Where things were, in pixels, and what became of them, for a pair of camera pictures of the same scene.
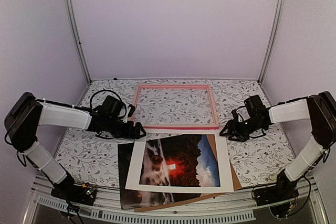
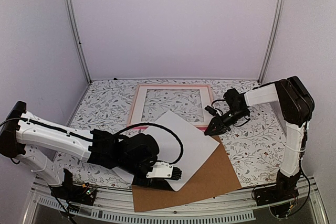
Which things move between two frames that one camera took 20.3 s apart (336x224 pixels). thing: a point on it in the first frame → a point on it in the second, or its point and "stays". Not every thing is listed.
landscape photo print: (181, 160) → (197, 147)
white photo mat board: (137, 156) → (138, 107)
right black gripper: (238, 135) → (220, 127)
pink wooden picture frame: (216, 126) stays
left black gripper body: (118, 131) → (128, 166)
